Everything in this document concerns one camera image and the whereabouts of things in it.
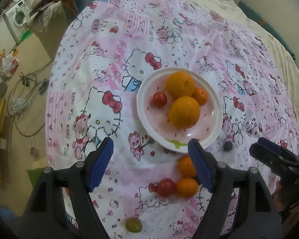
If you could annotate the red cherry tomato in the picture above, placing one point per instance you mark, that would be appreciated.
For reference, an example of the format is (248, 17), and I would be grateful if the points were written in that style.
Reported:
(166, 188)
(159, 99)

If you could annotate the white washing machine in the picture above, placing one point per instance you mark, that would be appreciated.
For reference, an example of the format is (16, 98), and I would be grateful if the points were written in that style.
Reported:
(15, 18)

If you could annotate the green bag on floor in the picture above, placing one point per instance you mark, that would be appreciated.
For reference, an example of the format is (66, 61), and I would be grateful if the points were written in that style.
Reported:
(34, 175)

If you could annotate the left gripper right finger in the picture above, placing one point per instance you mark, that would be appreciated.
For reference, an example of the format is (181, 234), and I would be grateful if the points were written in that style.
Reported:
(204, 164)

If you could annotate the pink white plate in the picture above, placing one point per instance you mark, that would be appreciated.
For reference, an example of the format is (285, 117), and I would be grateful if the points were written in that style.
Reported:
(155, 120)

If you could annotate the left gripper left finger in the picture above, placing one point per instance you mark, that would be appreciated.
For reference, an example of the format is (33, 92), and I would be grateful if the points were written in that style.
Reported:
(97, 162)

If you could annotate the large orange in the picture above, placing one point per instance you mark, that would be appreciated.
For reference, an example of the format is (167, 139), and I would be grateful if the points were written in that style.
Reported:
(180, 84)
(184, 113)

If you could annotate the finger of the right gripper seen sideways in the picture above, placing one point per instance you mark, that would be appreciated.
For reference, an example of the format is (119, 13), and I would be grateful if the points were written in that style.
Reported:
(273, 155)

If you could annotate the small tangerine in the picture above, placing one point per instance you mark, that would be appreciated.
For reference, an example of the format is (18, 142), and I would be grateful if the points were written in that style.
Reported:
(186, 167)
(200, 95)
(187, 187)

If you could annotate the white red plastic bag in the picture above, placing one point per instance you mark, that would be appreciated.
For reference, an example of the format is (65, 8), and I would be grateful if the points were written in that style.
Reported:
(10, 64)

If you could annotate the pile of clothes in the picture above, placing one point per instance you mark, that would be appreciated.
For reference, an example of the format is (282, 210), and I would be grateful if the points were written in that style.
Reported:
(45, 11)

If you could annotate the green grape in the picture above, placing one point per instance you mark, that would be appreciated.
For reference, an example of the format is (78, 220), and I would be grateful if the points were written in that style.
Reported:
(133, 225)

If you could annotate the dark blueberry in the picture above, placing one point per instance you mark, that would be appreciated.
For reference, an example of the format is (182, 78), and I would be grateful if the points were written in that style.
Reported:
(228, 146)

